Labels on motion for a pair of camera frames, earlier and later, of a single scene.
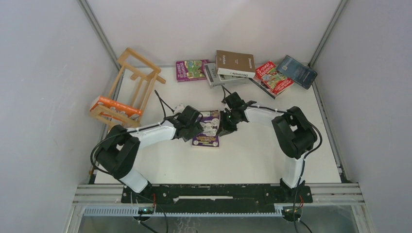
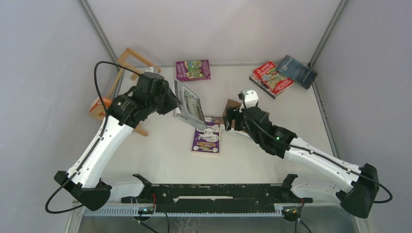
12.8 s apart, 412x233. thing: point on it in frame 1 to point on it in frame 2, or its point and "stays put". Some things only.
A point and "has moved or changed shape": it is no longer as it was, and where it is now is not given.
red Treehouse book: (275, 81) stays put
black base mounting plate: (217, 198) stays put
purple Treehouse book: (191, 70) stays put
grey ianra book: (215, 79) to (191, 110)
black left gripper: (197, 129) to (173, 101)
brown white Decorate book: (235, 64) has moved or changed shape
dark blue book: (297, 72) stays put
